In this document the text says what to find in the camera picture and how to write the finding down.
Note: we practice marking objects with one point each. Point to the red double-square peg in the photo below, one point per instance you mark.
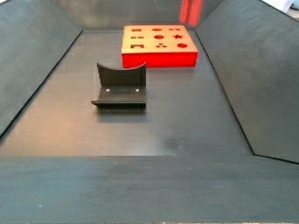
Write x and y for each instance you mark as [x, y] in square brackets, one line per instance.
[192, 12]

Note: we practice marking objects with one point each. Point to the red shape-sorting board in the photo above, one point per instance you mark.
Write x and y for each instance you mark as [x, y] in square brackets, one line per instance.
[158, 45]

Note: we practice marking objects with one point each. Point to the black curved holder stand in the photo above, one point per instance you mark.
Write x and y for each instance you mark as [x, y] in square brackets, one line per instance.
[122, 86]

